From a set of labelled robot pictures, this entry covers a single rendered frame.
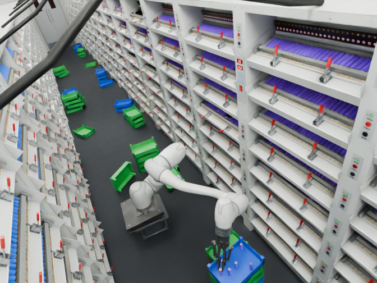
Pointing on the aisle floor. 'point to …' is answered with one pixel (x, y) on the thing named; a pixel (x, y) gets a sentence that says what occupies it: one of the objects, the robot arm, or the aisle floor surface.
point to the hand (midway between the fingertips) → (221, 264)
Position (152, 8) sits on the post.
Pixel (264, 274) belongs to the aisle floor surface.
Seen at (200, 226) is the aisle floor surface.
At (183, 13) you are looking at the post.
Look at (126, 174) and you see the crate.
